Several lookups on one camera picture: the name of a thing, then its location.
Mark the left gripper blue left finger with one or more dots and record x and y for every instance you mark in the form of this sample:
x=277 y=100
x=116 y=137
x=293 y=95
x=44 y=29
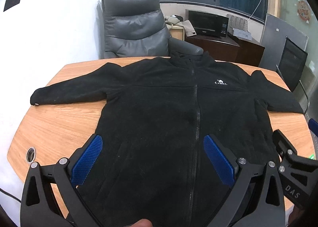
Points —
x=50 y=195

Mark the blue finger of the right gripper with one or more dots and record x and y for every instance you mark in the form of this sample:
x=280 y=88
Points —
x=298 y=175

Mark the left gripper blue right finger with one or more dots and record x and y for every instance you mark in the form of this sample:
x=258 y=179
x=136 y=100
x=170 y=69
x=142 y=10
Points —
x=267 y=208

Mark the grey leather armchair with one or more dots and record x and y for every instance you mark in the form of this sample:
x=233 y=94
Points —
x=136 y=28

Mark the white box on cabinet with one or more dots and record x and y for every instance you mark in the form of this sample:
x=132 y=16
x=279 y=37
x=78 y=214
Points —
x=242 y=34

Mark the black microwave oven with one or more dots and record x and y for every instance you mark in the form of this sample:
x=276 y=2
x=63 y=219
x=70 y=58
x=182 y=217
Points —
x=208 y=24

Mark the beige cloth pile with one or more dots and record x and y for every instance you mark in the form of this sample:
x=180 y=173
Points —
x=175 y=21

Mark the dark wooden cabinet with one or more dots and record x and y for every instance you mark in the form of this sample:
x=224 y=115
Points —
x=230 y=48

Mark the black mesh office chair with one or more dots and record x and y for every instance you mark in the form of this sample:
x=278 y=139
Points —
x=291 y=66

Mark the black fleece zip jacket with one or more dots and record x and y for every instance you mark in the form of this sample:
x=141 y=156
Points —
x=157 y=113

